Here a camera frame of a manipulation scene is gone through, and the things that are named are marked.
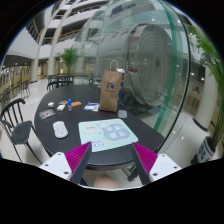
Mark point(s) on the small grey square pad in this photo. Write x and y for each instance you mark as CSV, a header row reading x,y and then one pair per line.
x,y
122,114

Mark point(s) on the small white cube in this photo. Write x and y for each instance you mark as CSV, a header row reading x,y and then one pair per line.
x,y
51,104

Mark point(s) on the white computer mouse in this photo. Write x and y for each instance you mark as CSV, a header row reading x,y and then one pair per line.
x,y
60,129

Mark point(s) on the white blue plastic packet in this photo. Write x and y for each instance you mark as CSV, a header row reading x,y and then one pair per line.
x,y
92,106

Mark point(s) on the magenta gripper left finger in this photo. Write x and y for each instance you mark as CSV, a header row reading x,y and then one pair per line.
x,y
77,159

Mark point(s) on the light green mouse pad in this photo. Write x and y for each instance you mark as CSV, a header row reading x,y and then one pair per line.
x,y
106,134

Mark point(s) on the brown paper bag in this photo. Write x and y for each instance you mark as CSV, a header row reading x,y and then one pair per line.
x,y
110,88

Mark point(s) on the background black chairs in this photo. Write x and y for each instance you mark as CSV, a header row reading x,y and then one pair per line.
x,y
57,81

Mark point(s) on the black metal chair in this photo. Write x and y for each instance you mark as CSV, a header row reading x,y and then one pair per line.
x,y
16,128

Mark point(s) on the small white box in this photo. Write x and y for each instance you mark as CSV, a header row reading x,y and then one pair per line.
x,y
60,107

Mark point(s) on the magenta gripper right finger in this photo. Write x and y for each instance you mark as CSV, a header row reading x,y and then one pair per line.
x,y
144,160

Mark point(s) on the orange card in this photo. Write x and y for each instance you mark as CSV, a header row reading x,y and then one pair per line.
x,y
77,103

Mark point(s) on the potted plant in white vase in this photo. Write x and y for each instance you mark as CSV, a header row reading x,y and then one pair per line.
x,y
211,110

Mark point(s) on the blue capped small bottle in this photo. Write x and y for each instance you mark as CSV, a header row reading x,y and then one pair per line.
x,y
69,105

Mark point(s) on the round black table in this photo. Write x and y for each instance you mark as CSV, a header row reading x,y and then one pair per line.
x,y
105,160

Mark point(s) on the background green palm plant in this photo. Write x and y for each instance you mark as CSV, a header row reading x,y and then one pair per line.
x,y
69,57

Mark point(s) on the clear plastic packet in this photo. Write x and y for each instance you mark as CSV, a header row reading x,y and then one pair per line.
x,y
46,114

